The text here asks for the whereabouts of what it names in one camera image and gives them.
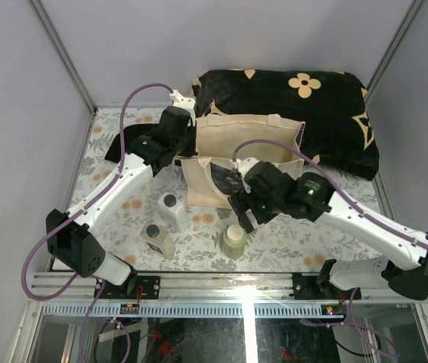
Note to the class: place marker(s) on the black floral plush pillow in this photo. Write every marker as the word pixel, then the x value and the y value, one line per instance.
pixel 338 132

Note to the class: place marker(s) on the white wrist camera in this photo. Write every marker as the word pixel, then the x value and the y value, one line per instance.
pixel 183 102
pixel 243 166

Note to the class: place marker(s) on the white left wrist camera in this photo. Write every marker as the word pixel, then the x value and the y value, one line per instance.
pixel 183 102

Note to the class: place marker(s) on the floral table cloth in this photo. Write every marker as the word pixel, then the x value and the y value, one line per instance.
pixel 138 233

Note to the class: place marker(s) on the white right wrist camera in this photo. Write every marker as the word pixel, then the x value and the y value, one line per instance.
pixel 243 166

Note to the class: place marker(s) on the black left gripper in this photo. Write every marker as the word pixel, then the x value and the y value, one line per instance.
pixel 190 150

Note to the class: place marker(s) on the green bottle cream cap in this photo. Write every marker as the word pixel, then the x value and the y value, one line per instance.
pixel 234 242

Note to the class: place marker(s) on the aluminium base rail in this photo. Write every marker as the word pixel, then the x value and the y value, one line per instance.
pixel 191 295

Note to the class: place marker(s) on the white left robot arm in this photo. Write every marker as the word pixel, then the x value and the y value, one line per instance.
pixel 72 236

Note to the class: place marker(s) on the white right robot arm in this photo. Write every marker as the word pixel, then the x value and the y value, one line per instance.
pixel 402 265

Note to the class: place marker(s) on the beige canvas tote bag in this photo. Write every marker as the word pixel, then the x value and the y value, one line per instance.
pixel 216 172

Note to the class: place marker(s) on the white bottle black cap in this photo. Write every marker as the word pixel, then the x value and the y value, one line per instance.
pixel 174 212

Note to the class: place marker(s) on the clear beige bottle black cap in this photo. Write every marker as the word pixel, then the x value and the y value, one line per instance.
pixel 158 239

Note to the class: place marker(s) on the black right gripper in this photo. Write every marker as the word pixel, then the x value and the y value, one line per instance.
pixel 242 200

